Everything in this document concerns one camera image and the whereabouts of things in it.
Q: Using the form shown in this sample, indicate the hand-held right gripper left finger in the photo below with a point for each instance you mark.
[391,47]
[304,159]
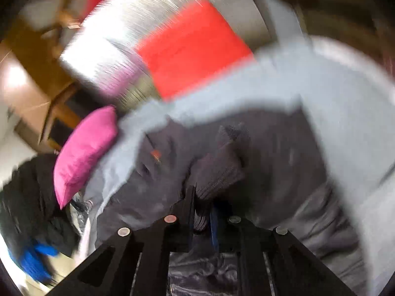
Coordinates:
[185,222]

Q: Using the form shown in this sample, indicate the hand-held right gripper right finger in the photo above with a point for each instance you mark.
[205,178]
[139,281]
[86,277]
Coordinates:
[215,231]

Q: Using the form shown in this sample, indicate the dark grey jacket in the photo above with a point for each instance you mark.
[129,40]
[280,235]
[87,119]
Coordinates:
[262,160]

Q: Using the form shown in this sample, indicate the clear plastic bag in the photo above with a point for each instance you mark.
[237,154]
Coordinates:
[78,209]

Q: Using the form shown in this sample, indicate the pink pillow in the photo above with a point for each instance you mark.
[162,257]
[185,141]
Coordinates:
[83,151]

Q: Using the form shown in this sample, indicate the black cloth pile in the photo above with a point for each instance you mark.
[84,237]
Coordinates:
[31,197]

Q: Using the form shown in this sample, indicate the blue cloth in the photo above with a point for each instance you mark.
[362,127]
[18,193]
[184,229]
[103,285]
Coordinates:
[31,259]

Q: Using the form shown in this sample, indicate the red pillow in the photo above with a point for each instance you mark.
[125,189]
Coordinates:
[191,49]

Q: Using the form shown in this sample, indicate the grey bed sheet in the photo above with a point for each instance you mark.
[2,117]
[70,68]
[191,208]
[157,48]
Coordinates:
[339,98]

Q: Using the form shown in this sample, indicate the silver foil mat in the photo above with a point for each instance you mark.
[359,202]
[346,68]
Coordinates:
[123,37]

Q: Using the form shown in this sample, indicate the wooden cabinet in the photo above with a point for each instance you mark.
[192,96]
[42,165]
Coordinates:
[40,55]

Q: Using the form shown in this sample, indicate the wooden chair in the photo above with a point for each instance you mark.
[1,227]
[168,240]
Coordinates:
[66,12]

